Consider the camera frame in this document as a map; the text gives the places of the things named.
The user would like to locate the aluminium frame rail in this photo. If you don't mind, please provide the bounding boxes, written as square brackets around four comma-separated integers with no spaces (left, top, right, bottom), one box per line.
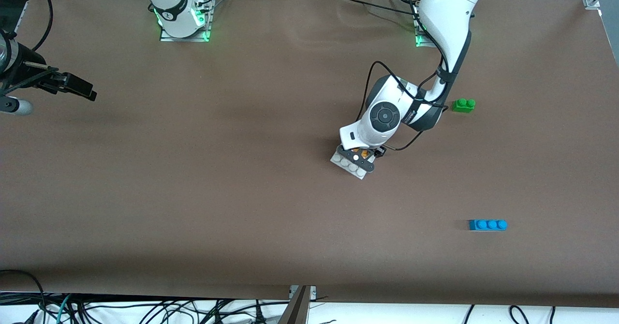
[17,0,50,27]

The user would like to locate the teal floor cable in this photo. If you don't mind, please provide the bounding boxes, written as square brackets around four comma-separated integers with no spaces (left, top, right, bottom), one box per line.
[54,293,73,324]

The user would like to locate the tangled black floor cables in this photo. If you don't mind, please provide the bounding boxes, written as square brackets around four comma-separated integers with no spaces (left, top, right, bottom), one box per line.
[29,293,291,324]

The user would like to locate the brown table cover sheet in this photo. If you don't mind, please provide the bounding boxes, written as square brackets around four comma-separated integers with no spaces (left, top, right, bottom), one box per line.
[0,0,619,309]

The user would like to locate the white studded base plate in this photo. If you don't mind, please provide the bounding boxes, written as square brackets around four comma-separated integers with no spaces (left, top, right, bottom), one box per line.
[330,147,375,180]

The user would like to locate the aluminium table post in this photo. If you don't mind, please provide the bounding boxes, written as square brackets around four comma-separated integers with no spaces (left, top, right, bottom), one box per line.
[278,285,317,324]

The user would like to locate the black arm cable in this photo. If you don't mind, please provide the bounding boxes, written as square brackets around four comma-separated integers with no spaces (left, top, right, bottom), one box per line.
[360,0,450,151]
[0,0,54,97]

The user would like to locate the black looped floor cable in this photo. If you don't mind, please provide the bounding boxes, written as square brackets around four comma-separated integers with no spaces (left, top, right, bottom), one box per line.
[0,269,46,324]

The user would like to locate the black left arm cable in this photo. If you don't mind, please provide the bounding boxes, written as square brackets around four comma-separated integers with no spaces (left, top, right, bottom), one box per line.
[360,0,450,151]

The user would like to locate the green two-stud block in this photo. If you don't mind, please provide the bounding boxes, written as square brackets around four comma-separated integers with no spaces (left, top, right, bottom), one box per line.
[451,98,477,114]

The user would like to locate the blue three-stud block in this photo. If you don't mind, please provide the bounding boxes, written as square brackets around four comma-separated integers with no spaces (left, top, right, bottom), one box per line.
[468,219,508,231]

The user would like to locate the long black table cable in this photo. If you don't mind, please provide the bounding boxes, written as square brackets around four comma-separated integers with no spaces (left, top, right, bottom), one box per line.
[331,0,420,15]

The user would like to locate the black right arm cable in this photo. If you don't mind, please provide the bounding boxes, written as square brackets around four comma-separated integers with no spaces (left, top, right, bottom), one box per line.
[0,0,54,97]

